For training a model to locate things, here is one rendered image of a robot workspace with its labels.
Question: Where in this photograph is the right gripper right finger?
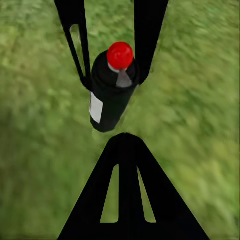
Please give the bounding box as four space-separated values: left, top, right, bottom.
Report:
125 133 210 240

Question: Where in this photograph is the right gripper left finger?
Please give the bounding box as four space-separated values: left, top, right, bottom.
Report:
58 133 133 240

